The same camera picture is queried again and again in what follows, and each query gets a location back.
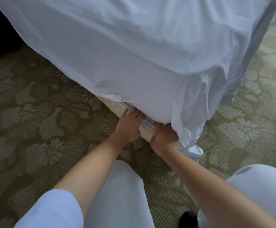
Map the white bed sheet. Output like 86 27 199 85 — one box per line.
0 0 276 162

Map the person's right hand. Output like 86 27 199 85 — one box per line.
150 122 180 157

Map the person's left forearm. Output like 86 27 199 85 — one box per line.
53 134 129 219

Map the person's left hand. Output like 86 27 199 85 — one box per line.
113 108 144 144

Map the person's black right shoe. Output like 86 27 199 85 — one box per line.
178 211 199 228

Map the person's right forearm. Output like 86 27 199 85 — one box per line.
158 146 276 228

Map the person's white shirt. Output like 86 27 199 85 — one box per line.
14 189 84 228

